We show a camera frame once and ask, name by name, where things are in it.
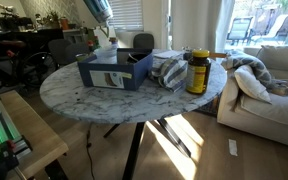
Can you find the white paper on floor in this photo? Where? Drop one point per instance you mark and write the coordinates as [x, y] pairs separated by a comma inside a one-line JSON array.
[[233, 147]]

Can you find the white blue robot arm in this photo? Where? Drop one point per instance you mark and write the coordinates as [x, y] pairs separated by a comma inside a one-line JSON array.
[[100, 9]]

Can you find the grey chair behind table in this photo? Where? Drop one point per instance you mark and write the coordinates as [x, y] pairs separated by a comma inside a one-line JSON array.
[[143, 41]]

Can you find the amber yellow-lid vitamin bottle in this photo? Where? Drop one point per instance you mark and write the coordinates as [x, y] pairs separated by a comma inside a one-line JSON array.
[[198, 72]]

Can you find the white curtain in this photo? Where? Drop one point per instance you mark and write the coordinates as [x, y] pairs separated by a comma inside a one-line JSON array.
[[201, 23]]

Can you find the white cushion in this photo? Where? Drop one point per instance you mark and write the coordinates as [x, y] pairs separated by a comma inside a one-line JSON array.
[[248, 83]]

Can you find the window blinds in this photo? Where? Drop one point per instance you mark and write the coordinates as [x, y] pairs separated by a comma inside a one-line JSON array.
[[127, 14]]

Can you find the round marble table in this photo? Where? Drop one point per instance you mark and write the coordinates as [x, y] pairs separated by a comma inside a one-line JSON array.
[[64, 93]]

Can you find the patio lounge chair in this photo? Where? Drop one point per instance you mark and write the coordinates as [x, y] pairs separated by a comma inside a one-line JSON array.
[[239, 29]]

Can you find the grey office chair left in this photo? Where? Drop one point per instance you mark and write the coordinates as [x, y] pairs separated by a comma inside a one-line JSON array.
[[64, 52]]

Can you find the striped blue white cloth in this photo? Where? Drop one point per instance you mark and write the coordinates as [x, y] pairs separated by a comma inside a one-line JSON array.
[[169, 74]]

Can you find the blue grey cardboard box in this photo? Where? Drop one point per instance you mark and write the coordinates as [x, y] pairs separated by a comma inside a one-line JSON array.
[[128, 73]]

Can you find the beige sofa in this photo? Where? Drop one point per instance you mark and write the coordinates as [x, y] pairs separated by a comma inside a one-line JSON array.
[[240, 111]]

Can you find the wooden bench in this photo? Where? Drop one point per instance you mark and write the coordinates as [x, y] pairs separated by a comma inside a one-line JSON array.
[[46, 145]]

